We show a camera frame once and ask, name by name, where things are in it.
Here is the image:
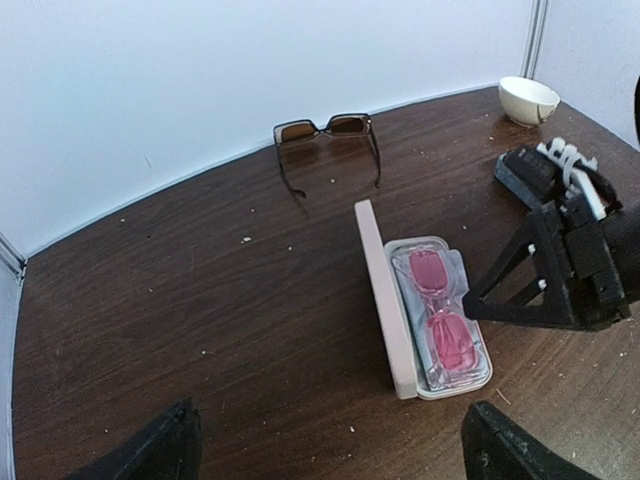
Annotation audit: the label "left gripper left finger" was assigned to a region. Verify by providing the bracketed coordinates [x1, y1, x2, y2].
[68, 398, 203, 479]

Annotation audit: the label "left aluminium frame post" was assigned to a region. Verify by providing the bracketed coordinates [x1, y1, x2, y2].
[0, 233, 27, 284]

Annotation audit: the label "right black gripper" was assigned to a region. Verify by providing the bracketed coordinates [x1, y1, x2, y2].
[463, 197, 633, 331]

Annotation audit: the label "light blue cloth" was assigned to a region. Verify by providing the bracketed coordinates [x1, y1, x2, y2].
[392, 249, 489, 391]

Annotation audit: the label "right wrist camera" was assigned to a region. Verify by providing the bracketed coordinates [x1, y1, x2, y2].
[511, 137, 622, 220]

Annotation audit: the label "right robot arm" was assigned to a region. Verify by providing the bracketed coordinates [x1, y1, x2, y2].
[463, 137, 639, 331]

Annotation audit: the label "dark sunglasses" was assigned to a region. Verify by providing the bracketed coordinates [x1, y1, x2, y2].
[272, 113, 382, 199]

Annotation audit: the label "red framed eyeglasses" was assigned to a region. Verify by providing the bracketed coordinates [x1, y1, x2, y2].
[394, 249, 484, 389]

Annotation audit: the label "white ceramic bowl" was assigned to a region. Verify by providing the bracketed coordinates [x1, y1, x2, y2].
[498, 76, 561, 128]

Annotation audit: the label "pink glasses case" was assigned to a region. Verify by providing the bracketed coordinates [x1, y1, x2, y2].
[354, 200, 493, 400]

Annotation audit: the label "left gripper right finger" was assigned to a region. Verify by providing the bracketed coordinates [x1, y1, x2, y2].
[461, 401, 595, 480]

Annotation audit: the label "aluminium frame post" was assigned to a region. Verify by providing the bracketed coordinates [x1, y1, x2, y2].
[0, 233, 27, 284]
[520, 0, 549, 79]

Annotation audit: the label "right aluminium frame post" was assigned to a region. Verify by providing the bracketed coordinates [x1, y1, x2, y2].
[520, 0, 549, 79]

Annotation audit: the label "grey-blue glasses case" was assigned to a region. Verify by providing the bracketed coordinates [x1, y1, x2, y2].
[494, 148, 547, 209]

